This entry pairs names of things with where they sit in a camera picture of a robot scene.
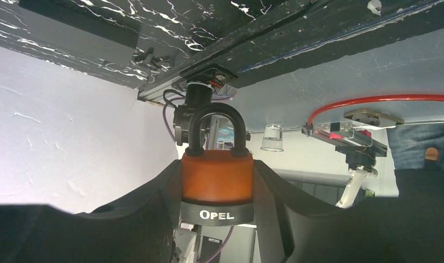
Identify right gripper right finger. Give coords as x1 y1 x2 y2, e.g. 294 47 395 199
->
253 161 444 262

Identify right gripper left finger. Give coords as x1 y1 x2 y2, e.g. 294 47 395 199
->
0 160 182 262

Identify orange and black padlock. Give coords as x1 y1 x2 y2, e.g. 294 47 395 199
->
181 102 254 226

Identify clamp fixture with plate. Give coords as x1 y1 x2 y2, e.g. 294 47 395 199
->
301 109 405 208

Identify clear plastic cup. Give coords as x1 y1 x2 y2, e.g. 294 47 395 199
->
261 124 284 152

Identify black pliers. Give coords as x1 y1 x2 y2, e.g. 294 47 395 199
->
130 48 171 74

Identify black box at front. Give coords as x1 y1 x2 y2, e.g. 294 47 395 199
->
18 1 139 65

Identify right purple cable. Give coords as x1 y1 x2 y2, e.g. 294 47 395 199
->
192 225 237 263

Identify red wire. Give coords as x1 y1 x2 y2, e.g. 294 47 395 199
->
304 93 444 128

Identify aluminium frame rail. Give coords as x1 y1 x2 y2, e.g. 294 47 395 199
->
137 74 183 103

